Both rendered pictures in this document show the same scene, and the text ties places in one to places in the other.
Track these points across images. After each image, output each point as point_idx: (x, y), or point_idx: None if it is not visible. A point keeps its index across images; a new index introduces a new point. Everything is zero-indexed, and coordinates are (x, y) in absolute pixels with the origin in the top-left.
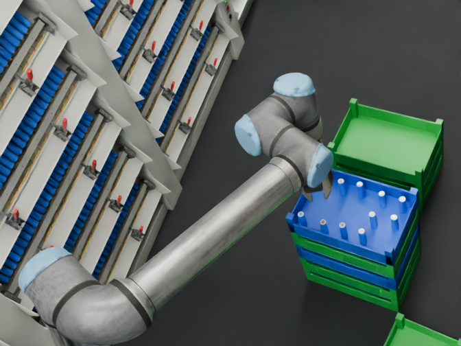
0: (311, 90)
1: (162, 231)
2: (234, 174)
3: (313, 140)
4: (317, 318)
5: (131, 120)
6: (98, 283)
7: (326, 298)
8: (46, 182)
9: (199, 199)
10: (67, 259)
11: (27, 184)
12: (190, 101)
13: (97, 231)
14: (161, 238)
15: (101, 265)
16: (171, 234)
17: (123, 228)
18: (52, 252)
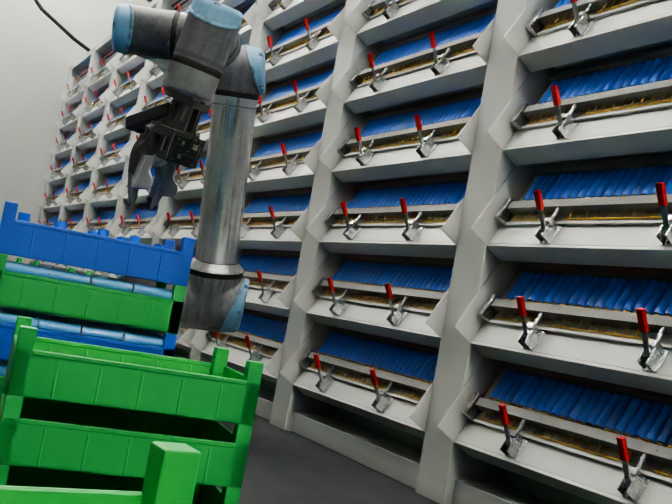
0: (191, 4)
1: (394, 481)
2: None
3: (142, 9)
4: None
5: (468, 258)
6: None
7: None
8: (389, 164)
9: (399, 498)
10: (241, 49)
11: (392, 152)
12: (563, 448)
13: (380, 309)
14: (384, 477)
15: (364, 360)
16: (377, 479)
17: (391, 373)
18: (255, 48)
